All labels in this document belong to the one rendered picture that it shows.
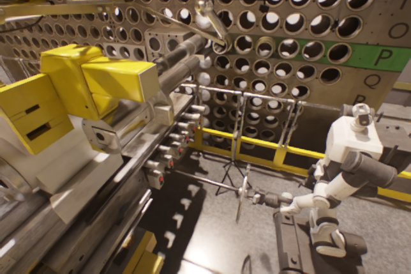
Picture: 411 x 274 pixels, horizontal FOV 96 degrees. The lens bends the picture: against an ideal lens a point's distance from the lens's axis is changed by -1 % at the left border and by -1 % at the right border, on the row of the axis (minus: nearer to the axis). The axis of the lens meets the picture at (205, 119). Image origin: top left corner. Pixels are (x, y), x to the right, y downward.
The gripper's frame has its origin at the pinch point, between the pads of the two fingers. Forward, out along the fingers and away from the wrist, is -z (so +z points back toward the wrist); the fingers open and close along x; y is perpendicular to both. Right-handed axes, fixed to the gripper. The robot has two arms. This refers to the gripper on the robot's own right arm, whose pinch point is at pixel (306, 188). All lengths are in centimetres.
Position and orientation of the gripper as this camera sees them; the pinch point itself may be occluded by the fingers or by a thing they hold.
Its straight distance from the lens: 187.0
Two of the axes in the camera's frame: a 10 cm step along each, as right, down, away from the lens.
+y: -4.4, 5.4, -7.2
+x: -8.9, -3.5, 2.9
